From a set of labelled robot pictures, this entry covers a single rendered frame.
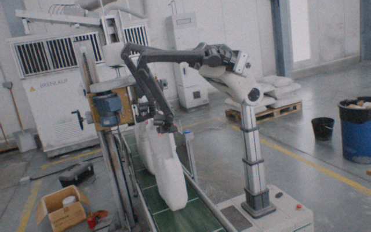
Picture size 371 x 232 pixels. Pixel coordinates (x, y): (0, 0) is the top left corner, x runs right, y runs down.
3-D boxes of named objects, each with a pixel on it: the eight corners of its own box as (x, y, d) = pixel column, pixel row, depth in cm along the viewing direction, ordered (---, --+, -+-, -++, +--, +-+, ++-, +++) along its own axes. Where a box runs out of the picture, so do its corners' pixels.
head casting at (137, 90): (167, 109, 238) (160, 76, 231) (139, 116, 231) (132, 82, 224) (158, 103, 266) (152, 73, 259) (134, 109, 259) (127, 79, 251)
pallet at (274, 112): (303, 109, 509) (302, 101, 505) (249, 126, 469) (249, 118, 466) (274, 102, 583) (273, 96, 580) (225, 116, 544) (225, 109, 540)
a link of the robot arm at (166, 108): (144, 68, 140) (145, 57, 148) (134, 72, 141) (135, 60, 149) (175, 120, 168) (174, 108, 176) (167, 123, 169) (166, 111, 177)
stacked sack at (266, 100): (277, 103, 482) (276, 96, 479) (247, 113, 461) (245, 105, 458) (263, 100, 521) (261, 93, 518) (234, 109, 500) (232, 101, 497)
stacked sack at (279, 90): (304, 90, 498) (303, 82, 495) (273, 98, 478) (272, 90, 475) (287, 87, 539) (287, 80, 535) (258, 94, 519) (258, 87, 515)
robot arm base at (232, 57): (233, 51, 152) (226, 71, 153) (222, 46, 149) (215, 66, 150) (242, 50, 145) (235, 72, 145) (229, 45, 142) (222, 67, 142)
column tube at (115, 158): (135, 226, 255) (89, 39, 212) (123, 231, 252) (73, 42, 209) (133, 219, 266) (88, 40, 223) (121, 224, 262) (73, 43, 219)
